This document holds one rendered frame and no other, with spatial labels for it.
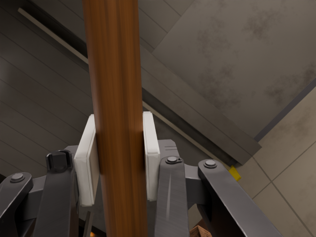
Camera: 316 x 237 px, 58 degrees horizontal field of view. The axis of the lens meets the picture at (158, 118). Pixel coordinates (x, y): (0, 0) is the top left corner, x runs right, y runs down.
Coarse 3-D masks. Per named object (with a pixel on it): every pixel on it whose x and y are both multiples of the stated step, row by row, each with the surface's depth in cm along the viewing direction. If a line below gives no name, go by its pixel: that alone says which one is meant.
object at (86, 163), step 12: (84, 132) 18; (84, 144) 16; (96, 144) 18; (84, 156) 14; (96, 156) 18; (84, 168) 14; (96, 168) 17; (84, 180) 15; (96, 180) 17; (84, 192) 15; (84, 204) 15
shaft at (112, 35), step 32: (96, 0) 14; (128, 0) 15; (96, 32) 15; (128, 32) 15; (96, 64) 15; (128, 64) 16; (96, 96) 16; (128, 96) 16; (96, 128) 17; (128, 128) 17; (128, 160) 17; (128, 192) 18; (128, 224) 19
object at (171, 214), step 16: (160, 160) 14; (176, 160) 14; (160, 176) 13; (176, 176) 13; (160, 192) 12; (176, 192) 12; (160, 208) 11; (176, 208) 11; (160, 224) 10; (176, 224) 10
